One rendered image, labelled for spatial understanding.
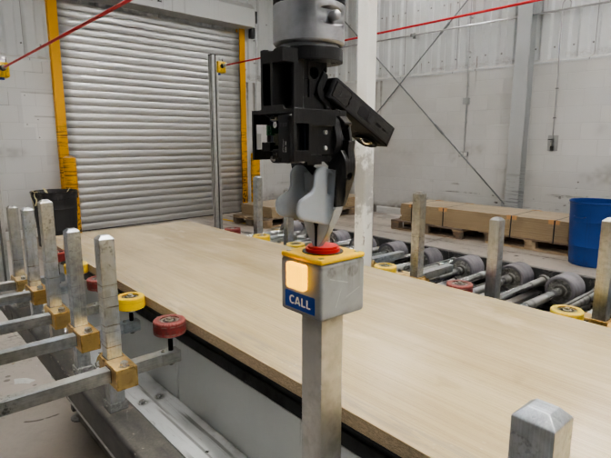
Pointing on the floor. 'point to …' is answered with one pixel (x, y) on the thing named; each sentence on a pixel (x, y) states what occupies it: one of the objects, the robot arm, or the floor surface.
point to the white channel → (367, 46)
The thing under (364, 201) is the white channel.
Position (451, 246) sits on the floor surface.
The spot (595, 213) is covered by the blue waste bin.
